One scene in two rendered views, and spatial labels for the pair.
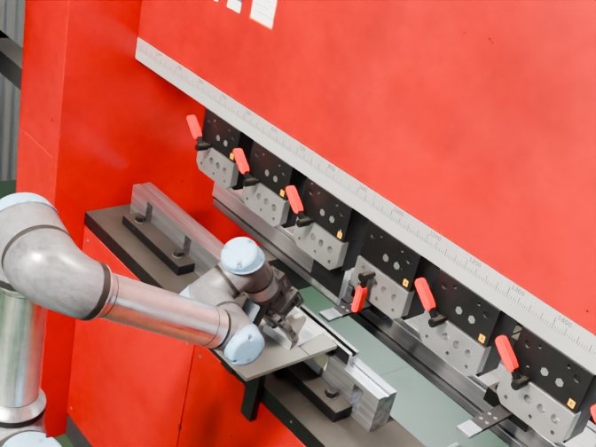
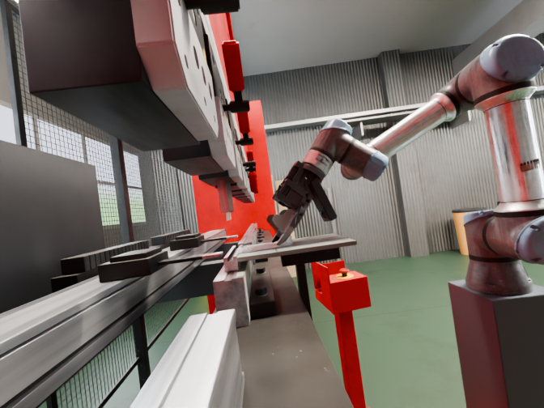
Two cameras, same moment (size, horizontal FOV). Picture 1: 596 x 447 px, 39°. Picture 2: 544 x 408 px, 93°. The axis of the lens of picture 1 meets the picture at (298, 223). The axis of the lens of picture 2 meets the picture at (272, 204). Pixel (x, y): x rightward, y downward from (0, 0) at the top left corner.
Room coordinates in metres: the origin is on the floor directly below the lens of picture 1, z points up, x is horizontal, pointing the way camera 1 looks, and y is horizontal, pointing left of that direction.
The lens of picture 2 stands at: (2.04, 0.42, 1.09)
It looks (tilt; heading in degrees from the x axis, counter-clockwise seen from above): 1 degrees up; 223
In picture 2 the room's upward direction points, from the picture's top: 8 degrees counter-clockwise
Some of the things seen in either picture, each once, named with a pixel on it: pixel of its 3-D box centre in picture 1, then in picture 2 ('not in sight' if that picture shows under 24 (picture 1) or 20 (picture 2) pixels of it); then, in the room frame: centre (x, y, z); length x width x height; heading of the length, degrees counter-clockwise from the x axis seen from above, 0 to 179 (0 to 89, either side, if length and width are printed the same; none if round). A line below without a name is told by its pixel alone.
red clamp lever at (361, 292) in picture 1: (363, 291); (250, 176); (1.50, -0.16, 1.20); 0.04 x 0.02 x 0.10; 136
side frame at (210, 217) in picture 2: not in sight; (236, 209); (0.20, -1.85, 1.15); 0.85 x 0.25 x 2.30; 136
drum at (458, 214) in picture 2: not in sight; (471, 231); (-2.91, -0.11, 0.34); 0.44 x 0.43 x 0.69; 132
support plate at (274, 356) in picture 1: (269, 340); (292, 245); (1.55, 0.01, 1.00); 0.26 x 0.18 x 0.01; 136
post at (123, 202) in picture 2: not in sight; (128, 244); (1.51, -1.32, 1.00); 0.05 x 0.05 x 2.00; 46
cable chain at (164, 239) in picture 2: not in sight; (173, 235); (1.41, -0.93, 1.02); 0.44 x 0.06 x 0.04; 46
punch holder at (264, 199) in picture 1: (278, 183); (199, 116); (1.81, 0.07, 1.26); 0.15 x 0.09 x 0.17; 46
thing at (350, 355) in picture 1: (324, 333); (235, 256); (1.63, -0.12, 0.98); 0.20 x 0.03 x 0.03; 46
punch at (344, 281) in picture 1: (329, 277); (226, 201); (1.65, -0.10, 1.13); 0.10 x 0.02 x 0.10; 46
